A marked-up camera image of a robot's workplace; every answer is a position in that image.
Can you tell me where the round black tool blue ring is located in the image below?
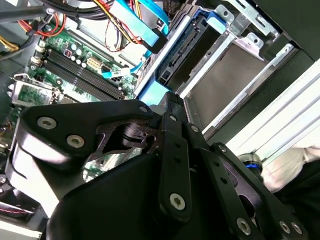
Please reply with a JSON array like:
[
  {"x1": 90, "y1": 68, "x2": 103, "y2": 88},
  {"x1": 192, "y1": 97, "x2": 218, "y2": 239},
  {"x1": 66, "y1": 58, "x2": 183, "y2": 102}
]
[{"x1": 236, "y1": 152, "x2": 264, "y2": 177}]

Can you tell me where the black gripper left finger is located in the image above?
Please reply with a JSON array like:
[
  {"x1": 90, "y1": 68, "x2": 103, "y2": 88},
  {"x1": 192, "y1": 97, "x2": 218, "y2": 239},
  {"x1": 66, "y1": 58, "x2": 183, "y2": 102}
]
[{"x1": 4, "y1": 91, "x2": 193, "y2": 224}]

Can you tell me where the person's left hand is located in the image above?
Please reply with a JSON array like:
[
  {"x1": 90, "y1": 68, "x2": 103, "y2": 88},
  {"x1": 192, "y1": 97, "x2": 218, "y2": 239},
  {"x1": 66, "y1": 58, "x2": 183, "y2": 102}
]
[{"x1": 262, "y1": 146, "x2": 320, "y2": 193}]

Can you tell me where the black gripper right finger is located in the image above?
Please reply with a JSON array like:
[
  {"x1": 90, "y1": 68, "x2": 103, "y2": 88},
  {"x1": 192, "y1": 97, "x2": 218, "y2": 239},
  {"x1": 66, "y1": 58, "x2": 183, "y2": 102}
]
[{"x1": 176, "y1": 96, "x2": 310, "y2": 240}]

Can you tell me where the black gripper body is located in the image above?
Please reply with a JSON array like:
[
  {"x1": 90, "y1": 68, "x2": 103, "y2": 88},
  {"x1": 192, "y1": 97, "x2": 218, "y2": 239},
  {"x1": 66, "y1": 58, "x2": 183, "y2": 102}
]
[{"x1": 46, "y1": 152, "x2": 235, "y2": 240}]

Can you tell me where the blue data wire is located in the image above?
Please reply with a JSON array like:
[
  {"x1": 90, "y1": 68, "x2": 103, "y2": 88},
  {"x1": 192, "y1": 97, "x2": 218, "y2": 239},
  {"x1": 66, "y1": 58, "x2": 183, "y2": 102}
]
[{"x1": 101, "y1": 0, "x2": 171, "y2": 79}]

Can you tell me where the hard disk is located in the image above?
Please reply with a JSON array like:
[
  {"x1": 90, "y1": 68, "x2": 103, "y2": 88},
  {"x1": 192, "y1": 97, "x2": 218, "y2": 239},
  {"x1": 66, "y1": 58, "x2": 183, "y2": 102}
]
[{"x1": 134, "y1": 6, "x2": 237, "y2": 108}]

